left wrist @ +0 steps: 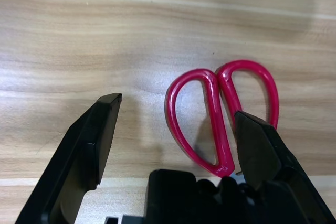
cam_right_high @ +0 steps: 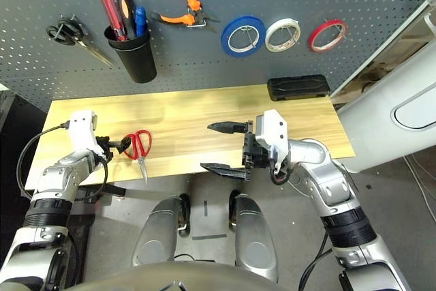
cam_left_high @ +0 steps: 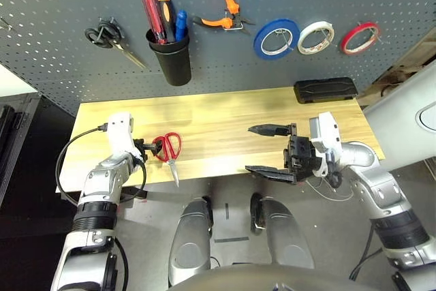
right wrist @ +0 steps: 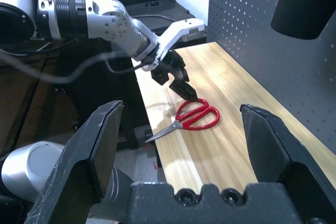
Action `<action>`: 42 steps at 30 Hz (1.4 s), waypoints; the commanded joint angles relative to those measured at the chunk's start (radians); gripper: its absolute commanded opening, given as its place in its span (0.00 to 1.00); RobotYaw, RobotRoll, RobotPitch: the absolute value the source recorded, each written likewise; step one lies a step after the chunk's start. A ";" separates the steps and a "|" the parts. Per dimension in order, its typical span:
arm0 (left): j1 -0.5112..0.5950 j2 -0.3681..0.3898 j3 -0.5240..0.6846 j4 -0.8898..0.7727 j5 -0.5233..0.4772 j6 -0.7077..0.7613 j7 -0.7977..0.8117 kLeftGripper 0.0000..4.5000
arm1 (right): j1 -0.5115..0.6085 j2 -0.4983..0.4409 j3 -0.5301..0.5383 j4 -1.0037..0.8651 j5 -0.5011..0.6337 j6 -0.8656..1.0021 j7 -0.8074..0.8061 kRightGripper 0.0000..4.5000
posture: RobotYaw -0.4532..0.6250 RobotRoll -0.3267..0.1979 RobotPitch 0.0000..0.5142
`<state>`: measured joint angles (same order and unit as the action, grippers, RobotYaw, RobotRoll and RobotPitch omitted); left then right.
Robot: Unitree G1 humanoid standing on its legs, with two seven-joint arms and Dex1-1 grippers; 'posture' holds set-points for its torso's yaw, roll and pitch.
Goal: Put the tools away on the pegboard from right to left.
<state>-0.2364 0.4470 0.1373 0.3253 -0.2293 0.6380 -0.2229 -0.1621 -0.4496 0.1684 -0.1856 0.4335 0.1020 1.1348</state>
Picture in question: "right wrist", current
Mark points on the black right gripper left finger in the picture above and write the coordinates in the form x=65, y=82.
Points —
x=78, y=155

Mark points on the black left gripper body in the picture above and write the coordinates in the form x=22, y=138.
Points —
x=173, y=64

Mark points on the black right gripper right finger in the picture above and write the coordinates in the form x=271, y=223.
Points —
x=275, y=150

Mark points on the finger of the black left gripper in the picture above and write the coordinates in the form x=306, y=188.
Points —
x=160, y=77
x=183, y=90

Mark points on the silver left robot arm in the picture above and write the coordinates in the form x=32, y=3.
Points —
x=118, y=30

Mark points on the grey perforated pegboard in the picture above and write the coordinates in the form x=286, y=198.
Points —
x=249, y=37

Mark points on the black equipment case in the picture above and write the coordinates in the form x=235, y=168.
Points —
x=162, y=9

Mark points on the black plastic cup holder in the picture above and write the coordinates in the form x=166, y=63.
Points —
x=302, y=6

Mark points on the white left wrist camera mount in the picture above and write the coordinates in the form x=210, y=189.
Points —
x=178, y=31

